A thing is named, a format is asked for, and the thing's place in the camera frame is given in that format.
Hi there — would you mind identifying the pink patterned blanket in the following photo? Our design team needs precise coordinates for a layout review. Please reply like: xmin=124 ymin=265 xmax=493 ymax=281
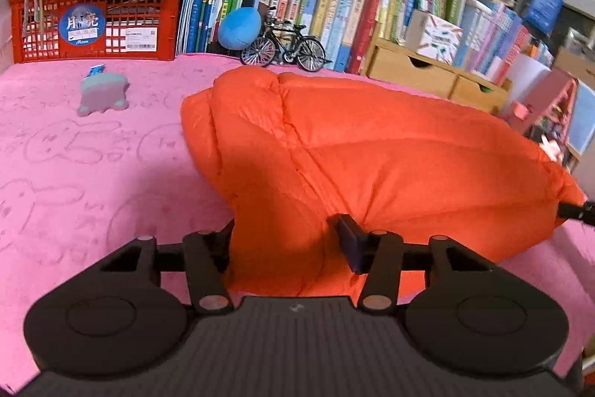
xmin=0 ymin=52 xmax=595 ymax=395

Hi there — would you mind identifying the orange puffer jacket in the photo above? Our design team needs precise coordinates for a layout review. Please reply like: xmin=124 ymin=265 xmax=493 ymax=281
xmin=180 ymin=67 xmax=585 ymax=297

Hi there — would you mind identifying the wooden drawer organizer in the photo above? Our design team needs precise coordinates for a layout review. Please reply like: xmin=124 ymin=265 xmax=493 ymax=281
xmin=361 ymin=37 xmax=512 ymax=115

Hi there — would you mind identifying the blue round ball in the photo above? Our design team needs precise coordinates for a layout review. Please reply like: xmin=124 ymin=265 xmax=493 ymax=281
xmin=218 ymin=7 xmax=261 ymax=51

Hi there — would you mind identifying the pink toy house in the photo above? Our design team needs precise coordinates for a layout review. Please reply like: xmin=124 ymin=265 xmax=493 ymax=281
xmin=502 ymin=68 xmax=594 ymax=164

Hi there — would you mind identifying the grey small plush toy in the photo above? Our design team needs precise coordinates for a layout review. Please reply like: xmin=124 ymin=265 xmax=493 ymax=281
xmin=77 ymin=64 xmax=129 ymax=117

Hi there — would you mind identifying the miniature black bicycle model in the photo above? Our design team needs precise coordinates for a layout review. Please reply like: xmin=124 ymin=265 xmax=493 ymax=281
xmin=239 ymin=7 xmax=330 ymax=73

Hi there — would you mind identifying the white pencil pattern box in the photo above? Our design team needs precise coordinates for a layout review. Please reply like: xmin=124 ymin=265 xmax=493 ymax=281
xmin=405 ymin=10 xmax=463 ymax=64

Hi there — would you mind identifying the row of upright books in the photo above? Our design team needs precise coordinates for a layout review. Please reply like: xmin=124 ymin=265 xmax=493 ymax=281
xmin=175 ymin=0 xmax=555 ymax=87

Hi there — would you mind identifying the red plastic crate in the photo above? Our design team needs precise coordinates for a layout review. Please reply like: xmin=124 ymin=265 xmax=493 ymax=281
xmin=9 ymin=0 xmax=181 ymax=64

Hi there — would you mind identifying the cardboard box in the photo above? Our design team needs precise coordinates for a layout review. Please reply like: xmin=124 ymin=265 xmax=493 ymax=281
xmin=553 ymin=47 xmax=595 ymax=90

